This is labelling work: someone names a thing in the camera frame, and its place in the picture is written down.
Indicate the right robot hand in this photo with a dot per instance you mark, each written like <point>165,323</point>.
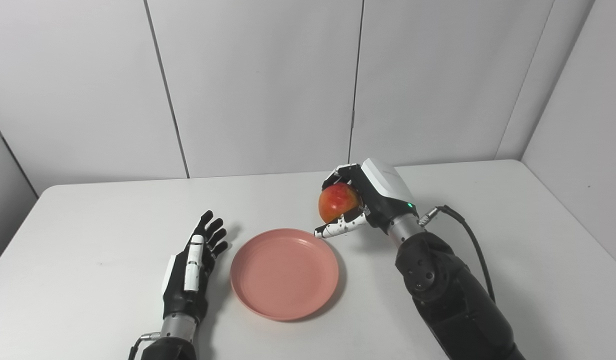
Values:
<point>383,192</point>

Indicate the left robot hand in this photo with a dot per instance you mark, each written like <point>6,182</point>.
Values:
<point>185,285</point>

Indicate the red yellow apple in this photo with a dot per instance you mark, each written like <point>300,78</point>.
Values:
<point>338,202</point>

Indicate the pink plate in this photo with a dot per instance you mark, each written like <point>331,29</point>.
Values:
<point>284,274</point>

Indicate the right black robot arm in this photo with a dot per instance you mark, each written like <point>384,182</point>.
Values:
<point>448,290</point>

